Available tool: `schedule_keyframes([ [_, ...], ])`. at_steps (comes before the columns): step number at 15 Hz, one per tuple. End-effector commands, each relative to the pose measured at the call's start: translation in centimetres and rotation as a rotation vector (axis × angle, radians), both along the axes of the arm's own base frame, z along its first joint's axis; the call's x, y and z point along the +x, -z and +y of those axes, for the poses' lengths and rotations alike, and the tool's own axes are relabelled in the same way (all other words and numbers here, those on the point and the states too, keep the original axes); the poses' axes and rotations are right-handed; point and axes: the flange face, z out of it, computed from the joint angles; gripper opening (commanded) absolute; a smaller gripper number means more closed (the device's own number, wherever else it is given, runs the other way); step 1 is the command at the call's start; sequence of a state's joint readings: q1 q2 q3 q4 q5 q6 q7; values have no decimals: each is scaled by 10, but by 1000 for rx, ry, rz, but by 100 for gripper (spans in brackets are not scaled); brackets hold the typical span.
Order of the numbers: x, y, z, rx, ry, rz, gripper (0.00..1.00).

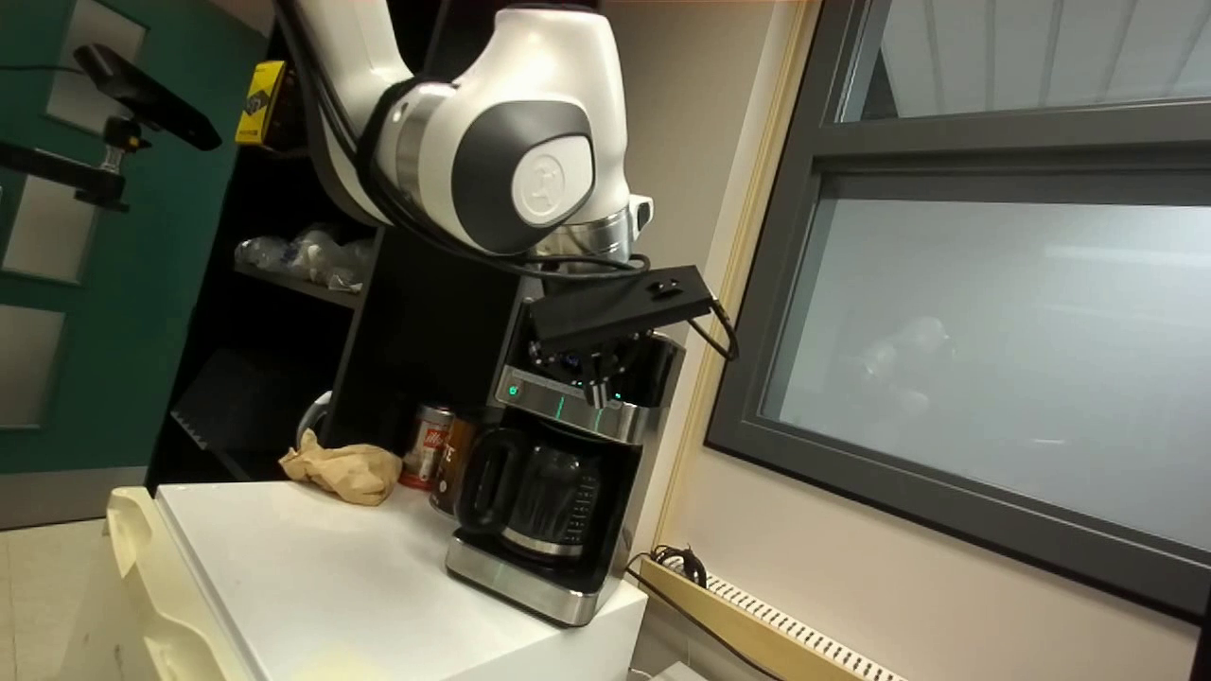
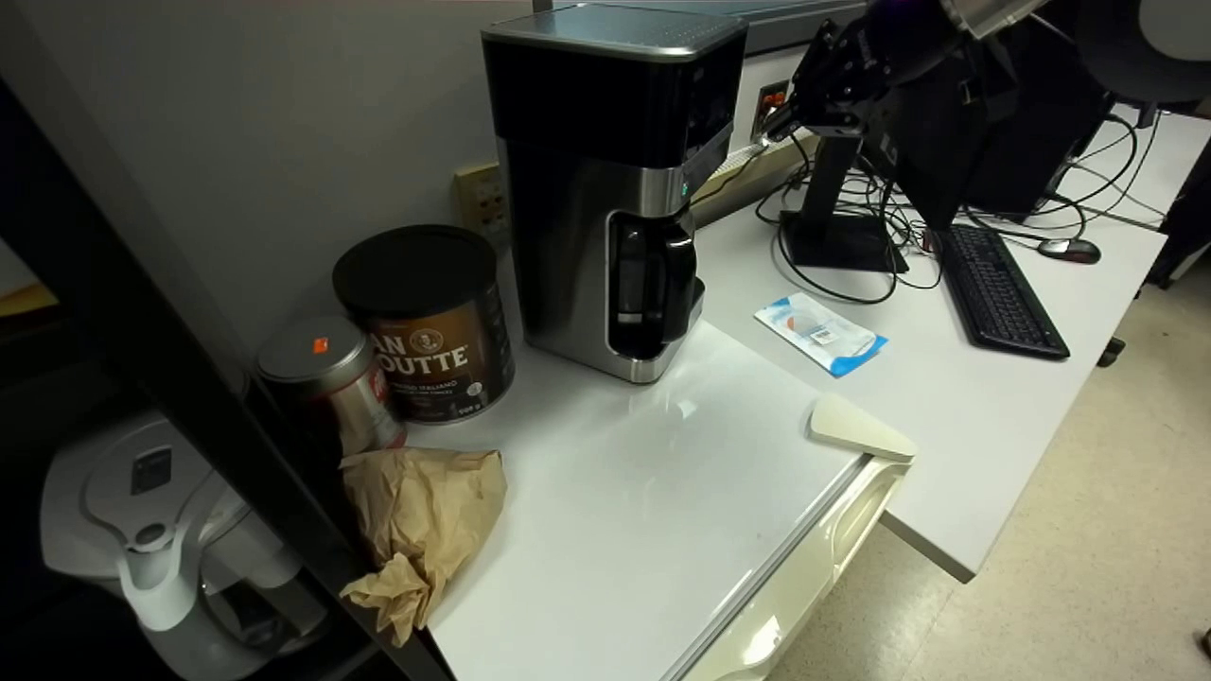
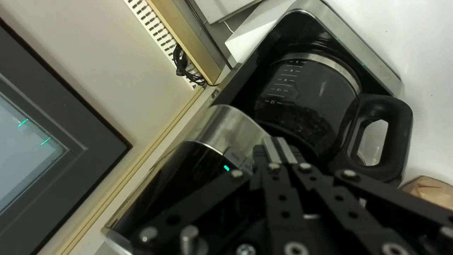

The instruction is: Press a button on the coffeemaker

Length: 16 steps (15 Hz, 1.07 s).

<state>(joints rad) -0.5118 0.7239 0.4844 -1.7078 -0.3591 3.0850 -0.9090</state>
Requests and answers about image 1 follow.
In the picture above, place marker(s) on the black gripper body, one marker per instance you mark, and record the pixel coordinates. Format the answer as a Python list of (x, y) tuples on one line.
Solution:
[(604, 247)]

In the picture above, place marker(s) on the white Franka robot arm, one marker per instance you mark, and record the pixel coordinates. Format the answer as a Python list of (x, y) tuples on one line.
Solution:
[(478, 126)]

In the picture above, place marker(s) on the black and steel coffeemaker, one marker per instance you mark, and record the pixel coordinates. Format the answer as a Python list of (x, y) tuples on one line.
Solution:
[(572, 530)]

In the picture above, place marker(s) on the glass coffee carafe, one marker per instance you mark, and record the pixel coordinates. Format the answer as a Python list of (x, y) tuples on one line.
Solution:
[(536, 499)]

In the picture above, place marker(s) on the dark Van Houtte coffee can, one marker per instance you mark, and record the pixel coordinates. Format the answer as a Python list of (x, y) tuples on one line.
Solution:
[(454, 469)]

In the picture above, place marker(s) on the dark brown jar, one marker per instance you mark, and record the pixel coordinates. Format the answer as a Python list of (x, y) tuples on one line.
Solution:
[(426, 450)]

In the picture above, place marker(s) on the black shelving unit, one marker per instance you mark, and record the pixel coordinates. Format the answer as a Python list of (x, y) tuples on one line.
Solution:
[(287, 364)]

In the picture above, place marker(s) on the clear plastic bags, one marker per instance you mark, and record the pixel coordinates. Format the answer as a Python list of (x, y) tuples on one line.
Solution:
[(305, 259)]

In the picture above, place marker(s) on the white mini fridge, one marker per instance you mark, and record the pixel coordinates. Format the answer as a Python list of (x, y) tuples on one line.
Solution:
[(340, 582)]

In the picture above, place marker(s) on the yellow box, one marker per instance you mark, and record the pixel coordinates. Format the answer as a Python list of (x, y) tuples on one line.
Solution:
[(261, 104)]

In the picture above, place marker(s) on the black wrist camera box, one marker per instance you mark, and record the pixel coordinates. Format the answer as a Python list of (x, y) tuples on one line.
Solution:
[(617, 307)]

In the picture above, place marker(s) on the grey window frame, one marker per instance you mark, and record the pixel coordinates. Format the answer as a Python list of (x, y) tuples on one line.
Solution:
[(1008, 153)]

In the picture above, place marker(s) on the green wall panel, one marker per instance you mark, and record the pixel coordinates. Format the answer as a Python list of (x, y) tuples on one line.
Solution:
[(127, 315)]

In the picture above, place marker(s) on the black camera on stand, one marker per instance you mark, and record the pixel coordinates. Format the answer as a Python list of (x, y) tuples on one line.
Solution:
[(145, 99)]

